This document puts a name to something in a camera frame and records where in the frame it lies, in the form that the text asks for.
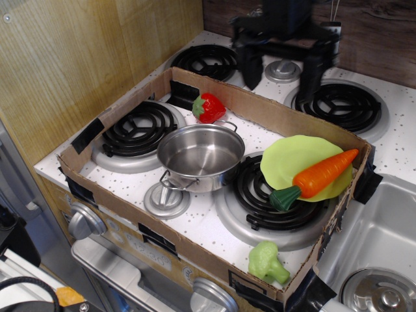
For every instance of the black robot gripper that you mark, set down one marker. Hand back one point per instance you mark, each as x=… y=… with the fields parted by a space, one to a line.
x=284 y=29

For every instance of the orange toy carrot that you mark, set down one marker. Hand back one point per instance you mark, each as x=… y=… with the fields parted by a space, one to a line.
x=315 y=179

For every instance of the light green plastic plate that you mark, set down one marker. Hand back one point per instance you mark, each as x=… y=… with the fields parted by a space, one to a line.
x=288 y=156

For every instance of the back silver stovetop knob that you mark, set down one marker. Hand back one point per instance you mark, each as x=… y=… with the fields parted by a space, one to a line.
x=282 y=71

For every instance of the silver stovetop knob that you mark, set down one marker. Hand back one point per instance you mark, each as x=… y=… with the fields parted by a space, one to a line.
x=282 y=71
x=165 y=203

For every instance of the hanging silver slotted spatula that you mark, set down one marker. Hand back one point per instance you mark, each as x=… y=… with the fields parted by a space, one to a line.
x=333 y=25

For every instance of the back right black burner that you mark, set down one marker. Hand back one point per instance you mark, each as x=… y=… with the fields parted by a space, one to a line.
x=349 y=105

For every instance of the red toy strawberry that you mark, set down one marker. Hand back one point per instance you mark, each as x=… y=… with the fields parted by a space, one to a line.
x=207 y=108

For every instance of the brown cardboard fence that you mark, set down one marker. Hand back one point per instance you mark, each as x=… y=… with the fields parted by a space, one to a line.
x=197 y=244

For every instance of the small stainless steel pot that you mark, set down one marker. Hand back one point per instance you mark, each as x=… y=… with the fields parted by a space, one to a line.
x=201 y=157

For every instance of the front right black burner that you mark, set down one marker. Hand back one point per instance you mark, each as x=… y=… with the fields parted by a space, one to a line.
x=244 y=208

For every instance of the front left black burner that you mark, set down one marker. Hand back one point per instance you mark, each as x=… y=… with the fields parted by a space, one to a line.
x=130 y=145

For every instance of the front silver stovetop knob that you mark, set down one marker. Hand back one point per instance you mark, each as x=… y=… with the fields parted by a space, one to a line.
x=165 y=203

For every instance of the stainless steel sink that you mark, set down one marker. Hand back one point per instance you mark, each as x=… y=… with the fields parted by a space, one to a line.
x=378 y=234

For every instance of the green toy broccoli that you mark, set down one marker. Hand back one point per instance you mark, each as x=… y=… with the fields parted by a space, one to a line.
x=264 y=263

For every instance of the silver sink drain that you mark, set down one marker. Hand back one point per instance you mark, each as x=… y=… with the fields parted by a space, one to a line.
x=378 y=289

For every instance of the right silver oven knob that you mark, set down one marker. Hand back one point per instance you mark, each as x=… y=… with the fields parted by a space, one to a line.
x=208 y=296

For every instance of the silver oven knob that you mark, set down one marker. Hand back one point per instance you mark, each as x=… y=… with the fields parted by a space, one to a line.
x=208 y=296
x=84 y=222

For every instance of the left silver oven knob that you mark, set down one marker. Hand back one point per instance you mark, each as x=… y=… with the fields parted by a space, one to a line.
x=84 y=222

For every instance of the orange sponge piece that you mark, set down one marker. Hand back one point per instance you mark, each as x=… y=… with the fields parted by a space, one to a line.
x=68 y=296

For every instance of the silver oven door handle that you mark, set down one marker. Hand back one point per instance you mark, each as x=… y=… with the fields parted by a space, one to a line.
x=119 y=279

